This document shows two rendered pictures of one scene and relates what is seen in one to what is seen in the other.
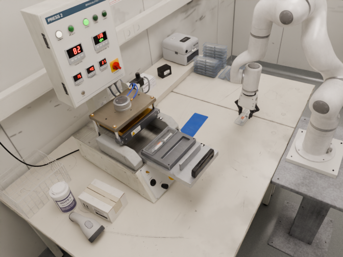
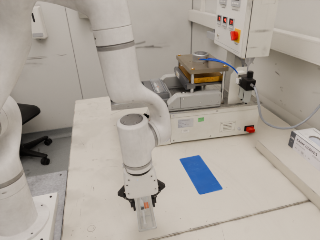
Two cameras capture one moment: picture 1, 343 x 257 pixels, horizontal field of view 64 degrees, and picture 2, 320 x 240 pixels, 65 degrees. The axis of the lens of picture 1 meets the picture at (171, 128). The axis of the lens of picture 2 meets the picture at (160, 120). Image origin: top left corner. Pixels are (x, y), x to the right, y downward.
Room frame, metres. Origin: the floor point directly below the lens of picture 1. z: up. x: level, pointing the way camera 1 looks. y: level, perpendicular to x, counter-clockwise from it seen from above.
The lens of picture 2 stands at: (1.67, -0.86, 1.45)
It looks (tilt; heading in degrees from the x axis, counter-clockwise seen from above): 29 degrees down; 129
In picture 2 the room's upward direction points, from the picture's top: 2 degrees counter-clockwise
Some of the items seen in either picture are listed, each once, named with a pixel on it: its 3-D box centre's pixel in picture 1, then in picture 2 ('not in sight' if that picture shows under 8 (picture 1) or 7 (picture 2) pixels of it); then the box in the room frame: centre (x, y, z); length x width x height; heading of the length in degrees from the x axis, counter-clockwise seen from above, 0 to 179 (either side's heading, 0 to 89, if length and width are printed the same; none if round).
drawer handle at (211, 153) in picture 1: (203, 162); not in sight; (0.76, -0.12, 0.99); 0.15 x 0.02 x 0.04; 138
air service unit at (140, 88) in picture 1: (137, 86); (244, 85); (1.31, 0.16, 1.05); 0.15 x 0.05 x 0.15; 138
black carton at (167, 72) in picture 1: (164, 71); not in sight; (1.83, 0.00, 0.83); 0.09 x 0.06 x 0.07; 125
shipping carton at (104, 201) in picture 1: (103, 200); not in sight; (0.77, 0.35, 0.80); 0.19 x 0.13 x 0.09; 53
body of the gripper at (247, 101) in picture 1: (248, 98); (140, 177); (1.24, -0.45, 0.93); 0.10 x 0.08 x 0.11; 49
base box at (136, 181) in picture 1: (136, 145); (197, 112); (1.07, 0.20, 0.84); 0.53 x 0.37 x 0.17; 48
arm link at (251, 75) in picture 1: (251, 76); (135, 138); (1.25, -0.45, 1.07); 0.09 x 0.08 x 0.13; 72
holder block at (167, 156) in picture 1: (168, 146); (149, 89); (0.89, 0.02, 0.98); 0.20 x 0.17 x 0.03; 138
